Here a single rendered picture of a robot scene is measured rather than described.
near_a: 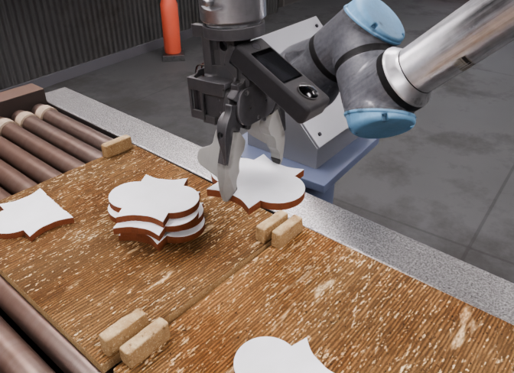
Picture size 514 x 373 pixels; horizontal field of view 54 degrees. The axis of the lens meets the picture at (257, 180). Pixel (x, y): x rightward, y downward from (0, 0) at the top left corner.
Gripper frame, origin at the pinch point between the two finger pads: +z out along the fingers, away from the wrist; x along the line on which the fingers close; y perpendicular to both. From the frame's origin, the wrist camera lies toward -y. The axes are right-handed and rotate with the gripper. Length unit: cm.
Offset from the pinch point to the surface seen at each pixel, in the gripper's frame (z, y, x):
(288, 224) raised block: 9.7, -0.9, -5.5
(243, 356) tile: 11.9, -9.9, 15.7
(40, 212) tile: 9.0, 32.5, 14.6
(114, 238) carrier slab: 11.0, 19.5, 10.7
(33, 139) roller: 10, 62, -1
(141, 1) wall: 40, 326, -245
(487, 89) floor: 102, 59, -342
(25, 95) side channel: 6, 79, -10
